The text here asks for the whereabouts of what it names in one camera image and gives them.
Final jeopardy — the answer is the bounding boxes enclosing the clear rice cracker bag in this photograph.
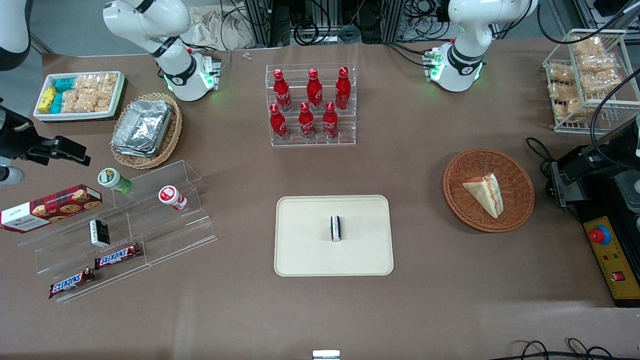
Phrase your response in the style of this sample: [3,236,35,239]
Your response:
[61,89,81,114]
[77,87,115,113]
[74,73,119,92]

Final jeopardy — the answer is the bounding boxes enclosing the brown wicker basket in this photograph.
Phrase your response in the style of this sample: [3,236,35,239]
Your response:
[442,148,535,234]

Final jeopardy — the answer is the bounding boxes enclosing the red tartan cookie box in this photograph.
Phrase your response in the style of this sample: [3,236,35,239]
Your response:
[0,184,104,234]

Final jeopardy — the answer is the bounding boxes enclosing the white wire rack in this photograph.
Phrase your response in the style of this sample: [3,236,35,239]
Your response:
[542,28,640,134]

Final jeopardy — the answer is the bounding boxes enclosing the clear acrylic stepped shelf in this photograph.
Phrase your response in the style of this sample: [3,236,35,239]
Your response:
[17,159,219,304]

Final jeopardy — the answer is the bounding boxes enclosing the yellow snack pack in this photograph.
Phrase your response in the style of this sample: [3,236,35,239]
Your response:
[38,87,57,114]

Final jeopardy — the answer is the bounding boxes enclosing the triangular sandwich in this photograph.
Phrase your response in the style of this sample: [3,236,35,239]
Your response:
[462,173,503,219]

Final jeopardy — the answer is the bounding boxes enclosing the white rectangular snack tray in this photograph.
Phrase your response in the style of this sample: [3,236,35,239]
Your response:
[33,70,126,123]

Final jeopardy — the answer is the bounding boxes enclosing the stacked aluminium foil trays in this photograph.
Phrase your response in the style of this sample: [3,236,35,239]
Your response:
[110,99,174,159]

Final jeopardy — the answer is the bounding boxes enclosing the snickers chocolate bar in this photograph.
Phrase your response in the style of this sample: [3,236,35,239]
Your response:
[94,243,143,270]
[48,268,96,300]

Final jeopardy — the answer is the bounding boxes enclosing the clear plastic container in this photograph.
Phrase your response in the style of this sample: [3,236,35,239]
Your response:
[619,169,640,212]

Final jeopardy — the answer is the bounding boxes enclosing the clear acrylic bottle rack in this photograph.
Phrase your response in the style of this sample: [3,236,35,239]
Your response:
[265,63,357,148]

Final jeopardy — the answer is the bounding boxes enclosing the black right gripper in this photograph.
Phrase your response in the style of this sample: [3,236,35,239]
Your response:
[0,105,92,167]

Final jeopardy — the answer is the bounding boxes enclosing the red cola bottle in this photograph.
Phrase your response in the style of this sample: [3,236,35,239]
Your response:
[273,69,293,112]
[298,102,317,141]
[269,103,289,142]
[335,66,352,111]
[322,101,340,140]
[306,68,324,112]

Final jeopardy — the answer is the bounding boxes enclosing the black base cables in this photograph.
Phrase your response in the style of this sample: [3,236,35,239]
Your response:
[384,41,437,69]

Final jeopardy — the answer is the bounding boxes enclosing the black table cable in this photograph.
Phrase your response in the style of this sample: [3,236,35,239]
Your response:
[525,136,557,177]

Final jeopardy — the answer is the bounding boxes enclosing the red lidded drink cup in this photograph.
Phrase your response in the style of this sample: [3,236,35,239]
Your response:
[158,185,189,212]

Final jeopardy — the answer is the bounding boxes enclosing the yellow emergency stop box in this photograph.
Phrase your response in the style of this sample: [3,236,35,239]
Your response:
[583,215,640,308]

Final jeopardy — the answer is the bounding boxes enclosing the clear fried snack bag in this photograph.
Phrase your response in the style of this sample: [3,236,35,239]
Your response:
[576,52,619,74]
[549,63,577,84]
[554,97,584,122]
[580,70,622,95]
[548,82,577,102]
[571,37,605,56]

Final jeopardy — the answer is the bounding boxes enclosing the light woven basket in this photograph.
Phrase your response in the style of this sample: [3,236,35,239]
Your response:
[109,92,184,170]

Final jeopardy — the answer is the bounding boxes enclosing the black floor cables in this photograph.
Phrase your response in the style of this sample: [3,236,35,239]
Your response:
[500,338,640,360]

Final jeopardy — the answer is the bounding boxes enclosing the aluminium frame rack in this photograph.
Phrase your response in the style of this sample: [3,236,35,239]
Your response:
[243,0,453,49]

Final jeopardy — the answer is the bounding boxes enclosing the coiled black cable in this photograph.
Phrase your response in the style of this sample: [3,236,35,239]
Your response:
[293,20,320,46]

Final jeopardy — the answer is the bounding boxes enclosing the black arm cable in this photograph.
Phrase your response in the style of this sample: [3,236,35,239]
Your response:
[589,66,640,153]

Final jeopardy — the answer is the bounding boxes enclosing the black box appliance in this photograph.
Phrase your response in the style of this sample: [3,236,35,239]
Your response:
[549,120,640,236]

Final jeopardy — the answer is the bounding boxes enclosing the green lidded drink cup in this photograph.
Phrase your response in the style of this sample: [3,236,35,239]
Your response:
[97,167,134,195]

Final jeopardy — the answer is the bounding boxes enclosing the white crumpled cloth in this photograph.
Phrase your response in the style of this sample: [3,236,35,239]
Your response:
[185,4,257,51]

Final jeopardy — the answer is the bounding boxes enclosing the beige plastic tray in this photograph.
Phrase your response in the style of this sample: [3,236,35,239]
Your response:
[274,195,395,277]

